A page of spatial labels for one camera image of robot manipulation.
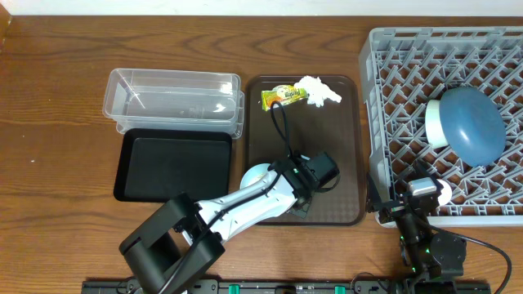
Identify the mint green bowl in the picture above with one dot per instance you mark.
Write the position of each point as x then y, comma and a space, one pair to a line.
434, 131

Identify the pink cup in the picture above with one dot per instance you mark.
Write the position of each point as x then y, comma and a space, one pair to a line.
445, 193

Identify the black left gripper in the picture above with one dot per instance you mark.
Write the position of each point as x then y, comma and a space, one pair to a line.
303, 215

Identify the blue plate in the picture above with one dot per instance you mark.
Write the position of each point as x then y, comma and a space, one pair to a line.
472, 126

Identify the clear plastic bin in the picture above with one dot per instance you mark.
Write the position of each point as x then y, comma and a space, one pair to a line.
175, 100

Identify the brown serving tray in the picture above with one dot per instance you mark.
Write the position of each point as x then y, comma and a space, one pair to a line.
333, 128

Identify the grey dishwasher rack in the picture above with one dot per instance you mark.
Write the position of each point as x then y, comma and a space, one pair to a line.
401, 69

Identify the yellow green snack wrapper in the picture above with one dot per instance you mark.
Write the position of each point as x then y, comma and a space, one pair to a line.
284, 94

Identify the light blue rice bowl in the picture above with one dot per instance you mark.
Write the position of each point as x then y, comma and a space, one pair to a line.
253, 175

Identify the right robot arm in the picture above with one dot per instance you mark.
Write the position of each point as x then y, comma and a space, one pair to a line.
431, 254

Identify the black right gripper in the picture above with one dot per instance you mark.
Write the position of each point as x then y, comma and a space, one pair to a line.
392, 209

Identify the black plastic tray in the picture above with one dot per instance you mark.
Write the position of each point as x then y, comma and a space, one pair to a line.
157, 165

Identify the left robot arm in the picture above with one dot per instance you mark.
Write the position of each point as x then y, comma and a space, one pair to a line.
179, 242

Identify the crumpled white tissue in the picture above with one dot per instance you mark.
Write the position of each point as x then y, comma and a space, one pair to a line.
317, 92

